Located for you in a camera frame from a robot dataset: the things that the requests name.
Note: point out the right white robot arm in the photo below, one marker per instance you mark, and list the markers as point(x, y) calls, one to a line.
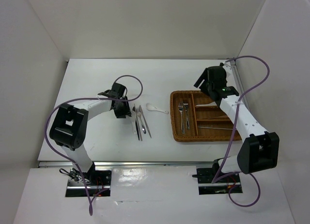
point(260, 147)

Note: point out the silver knife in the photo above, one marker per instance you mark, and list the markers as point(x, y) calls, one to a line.
point(141, 111)

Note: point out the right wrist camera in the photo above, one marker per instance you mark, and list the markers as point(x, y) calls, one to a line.
point(227, 68)

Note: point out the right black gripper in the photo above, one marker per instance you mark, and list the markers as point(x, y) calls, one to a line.
point(204, 76)

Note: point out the silver fork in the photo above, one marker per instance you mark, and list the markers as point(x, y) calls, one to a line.
point(187, 117)
point(180, 108)
point(139, 114)

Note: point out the aluminium table rail front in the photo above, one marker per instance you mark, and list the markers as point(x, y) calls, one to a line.
point(45, 164)

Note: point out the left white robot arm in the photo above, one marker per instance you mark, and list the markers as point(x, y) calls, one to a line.
point(70, 124)

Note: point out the brown wicker divided tray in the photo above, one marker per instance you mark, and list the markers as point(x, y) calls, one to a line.
point(195, 134)

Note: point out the white ceramic spoon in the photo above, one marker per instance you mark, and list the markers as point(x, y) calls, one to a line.
point(206, 105)
point(133, 122)
point(151, 107)

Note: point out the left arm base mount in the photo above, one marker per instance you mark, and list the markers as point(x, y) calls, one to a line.
point(75, 187)

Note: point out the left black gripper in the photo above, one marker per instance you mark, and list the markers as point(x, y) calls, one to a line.
point(126, 111)

